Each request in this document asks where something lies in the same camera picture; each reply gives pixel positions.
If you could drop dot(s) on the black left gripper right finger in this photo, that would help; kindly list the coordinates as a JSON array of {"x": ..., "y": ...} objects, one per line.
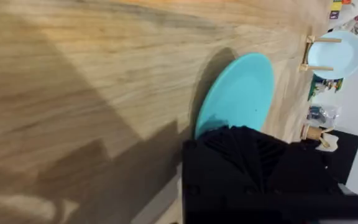
[{"x": 294, "y": 168}]

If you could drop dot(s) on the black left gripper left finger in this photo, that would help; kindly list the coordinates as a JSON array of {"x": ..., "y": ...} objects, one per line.
[{"x": 225, "y": 158}]

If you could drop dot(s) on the small wooden peg rack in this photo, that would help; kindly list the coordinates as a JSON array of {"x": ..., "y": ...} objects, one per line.
[{"x": 309, "y": 53}]

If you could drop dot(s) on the wooden spool with twine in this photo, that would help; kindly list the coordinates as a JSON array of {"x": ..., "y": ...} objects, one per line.
[{"x": 314, "y": 133}]

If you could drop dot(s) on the black flat mat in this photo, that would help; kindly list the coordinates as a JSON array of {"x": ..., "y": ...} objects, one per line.
[{"x": 346, "y": 155}]

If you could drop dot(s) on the clear bag with small parts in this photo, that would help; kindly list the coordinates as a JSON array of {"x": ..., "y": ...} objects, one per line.
[{"x": 323, "y": 115}]

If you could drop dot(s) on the turquoise plate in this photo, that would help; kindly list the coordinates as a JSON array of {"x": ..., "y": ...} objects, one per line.
[{"x": 241, "y": 93}]

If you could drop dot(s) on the pale blue plate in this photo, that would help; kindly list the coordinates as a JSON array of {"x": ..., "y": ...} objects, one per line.
[{"x": 340, "y": 56}]

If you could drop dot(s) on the white box with stickers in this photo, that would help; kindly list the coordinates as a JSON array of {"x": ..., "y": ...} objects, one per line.
[{"x": 345, "y": 11}]

